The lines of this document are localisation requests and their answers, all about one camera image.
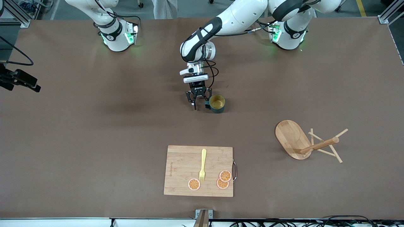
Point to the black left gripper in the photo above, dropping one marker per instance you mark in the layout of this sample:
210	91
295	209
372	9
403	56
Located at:
198	88

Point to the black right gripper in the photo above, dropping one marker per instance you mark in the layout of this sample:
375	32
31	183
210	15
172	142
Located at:
20	78

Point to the teal mug yellow inside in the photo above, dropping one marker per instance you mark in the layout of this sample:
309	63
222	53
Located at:
217	101

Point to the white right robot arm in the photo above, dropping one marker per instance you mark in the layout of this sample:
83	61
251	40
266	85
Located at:
115	37

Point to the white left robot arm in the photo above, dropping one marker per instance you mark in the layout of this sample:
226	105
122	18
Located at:
240	15

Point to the wooden cup rack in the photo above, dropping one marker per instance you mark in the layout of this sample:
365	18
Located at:
290	137

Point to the yellow plastic fork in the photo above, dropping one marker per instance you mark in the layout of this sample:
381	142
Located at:
203	160

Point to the bamboo cutting board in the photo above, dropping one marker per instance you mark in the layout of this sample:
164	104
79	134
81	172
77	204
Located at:
180	164

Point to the orange slice toy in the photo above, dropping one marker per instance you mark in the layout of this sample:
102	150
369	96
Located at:
225	175
221	185
194	184

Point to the person in white trousers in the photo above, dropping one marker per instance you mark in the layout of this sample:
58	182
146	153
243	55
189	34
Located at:
164	8

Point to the aluminium frame profile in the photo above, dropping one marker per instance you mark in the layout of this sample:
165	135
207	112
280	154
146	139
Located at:
19	15
389	15

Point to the grey metal mount bracket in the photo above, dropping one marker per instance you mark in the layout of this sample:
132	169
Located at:
210	213

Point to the aluminium camera mount profile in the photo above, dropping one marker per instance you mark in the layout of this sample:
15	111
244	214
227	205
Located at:
201	220

